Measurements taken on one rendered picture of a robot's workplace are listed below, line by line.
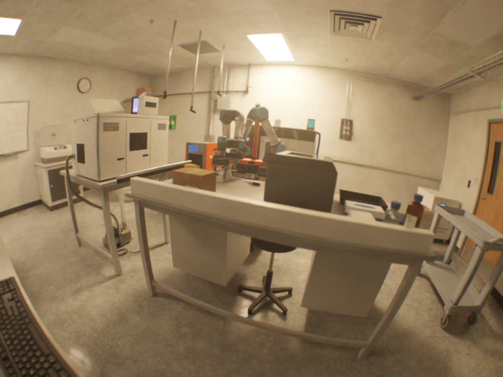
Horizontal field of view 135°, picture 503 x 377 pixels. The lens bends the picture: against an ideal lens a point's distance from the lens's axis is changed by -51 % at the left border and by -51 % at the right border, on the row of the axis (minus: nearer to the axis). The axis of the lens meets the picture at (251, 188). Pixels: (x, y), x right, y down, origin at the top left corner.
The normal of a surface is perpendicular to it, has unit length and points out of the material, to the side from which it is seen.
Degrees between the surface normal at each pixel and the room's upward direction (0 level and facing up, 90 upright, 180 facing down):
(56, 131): 105
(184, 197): 90
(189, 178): 90
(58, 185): 90
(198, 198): 90
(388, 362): 0
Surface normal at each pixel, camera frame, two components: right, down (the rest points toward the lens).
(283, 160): -0.20, -0.44
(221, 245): -0.33, 0.21
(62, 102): 0.94, 0.16
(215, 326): 0.08, -0.96
